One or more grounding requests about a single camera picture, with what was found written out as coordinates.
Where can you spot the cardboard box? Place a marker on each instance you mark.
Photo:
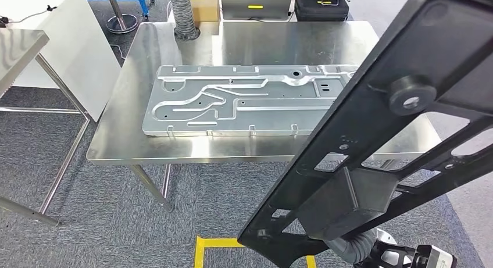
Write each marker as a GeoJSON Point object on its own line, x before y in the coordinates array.
{"type": "Point", "coordinates": [206, 8]}

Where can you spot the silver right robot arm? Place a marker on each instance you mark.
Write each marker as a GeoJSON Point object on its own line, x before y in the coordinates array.
{"type": "Point", "coordinates": [352, 249]}

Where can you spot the stainless steel workbench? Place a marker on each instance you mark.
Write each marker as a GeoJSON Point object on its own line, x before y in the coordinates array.
{"type": "Point", "coordinates": [127, 135]}

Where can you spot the chrome pole stand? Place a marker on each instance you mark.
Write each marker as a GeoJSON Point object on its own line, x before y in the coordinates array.
{"type": "Point", "coordinates": [121, 24]}

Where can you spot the small black device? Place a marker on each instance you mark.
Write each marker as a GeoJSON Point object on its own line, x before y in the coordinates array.
{"type": "Point", "coordinates": [3, 21]}

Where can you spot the small stainless steel table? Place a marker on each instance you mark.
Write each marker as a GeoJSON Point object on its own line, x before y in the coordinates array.
{"type": "Point", "coordinates": [15, 50]}

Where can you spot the grey laptop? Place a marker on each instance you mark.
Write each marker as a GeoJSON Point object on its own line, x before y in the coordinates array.
{"type": "Point", "coordinates": [258, 0]}

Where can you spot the large stamped metal plate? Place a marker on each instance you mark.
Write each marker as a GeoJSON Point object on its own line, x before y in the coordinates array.
{"type": "Point", "coordinates": [269, 120]}

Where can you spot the black carrying case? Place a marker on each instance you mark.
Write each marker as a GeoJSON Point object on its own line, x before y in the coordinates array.
{"type": "Point", "coordinates": [321, 13]}

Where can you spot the black plastic frame part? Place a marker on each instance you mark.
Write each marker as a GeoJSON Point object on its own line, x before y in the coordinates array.
{"type": "Point", "coordinates": [346, 123]}

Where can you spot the white cabinet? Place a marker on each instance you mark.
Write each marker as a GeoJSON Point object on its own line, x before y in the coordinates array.
{"type": "Point", "coordinates": [69, 46]}

